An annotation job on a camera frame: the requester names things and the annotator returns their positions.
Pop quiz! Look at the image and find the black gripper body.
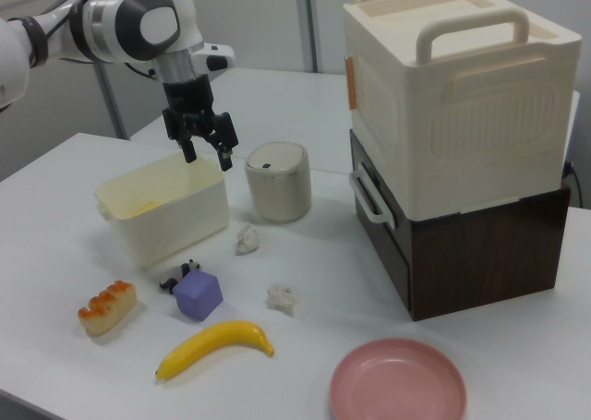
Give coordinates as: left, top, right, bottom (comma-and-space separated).
161, 75, 217, 136

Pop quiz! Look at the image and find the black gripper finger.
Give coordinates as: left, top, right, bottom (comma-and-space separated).
202, 111, 240, 173
162, 107, 199, 164

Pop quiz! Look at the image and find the cream plastic box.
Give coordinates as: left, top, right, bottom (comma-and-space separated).
93, 153, 231, 268

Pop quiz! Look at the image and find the rose gold box latch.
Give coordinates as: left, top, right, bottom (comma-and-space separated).
344, 55, 357, 112

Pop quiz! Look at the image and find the small beige trash can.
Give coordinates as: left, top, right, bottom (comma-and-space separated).
243, 141, 312, 222

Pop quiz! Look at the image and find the crumpled white paper ball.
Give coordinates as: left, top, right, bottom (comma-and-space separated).
235, 222, 261, 257
266, 282, 296, 316

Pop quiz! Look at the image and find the panda toy figure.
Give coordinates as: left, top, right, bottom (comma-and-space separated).
158, 259, 203, 295

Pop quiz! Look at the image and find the purple cube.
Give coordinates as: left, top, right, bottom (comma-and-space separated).
173, 270, 224, 322

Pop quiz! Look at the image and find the toy bread loaf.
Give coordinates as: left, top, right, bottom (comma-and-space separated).
77, 280, 139, 337

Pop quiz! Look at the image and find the yellow toy banana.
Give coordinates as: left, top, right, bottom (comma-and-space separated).
154, 320, 275, 383

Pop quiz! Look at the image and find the dark wooden drawer cabinet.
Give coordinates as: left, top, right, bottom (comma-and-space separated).
348, 128, 572, 323

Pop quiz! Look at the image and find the pink plate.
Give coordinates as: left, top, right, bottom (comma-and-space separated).
329, 338, 468, 420

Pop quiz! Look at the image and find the white drawer handle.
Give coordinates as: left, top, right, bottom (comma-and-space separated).
348, 166, 398, 230

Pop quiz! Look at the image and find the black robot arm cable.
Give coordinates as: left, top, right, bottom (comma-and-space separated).
7, 0, 101, 68

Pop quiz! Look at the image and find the cream storage box with handles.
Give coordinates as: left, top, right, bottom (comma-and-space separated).
342, 0, 582, 218

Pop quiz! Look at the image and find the black wall cable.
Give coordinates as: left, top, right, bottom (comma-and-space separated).
563, 160, 584, 205

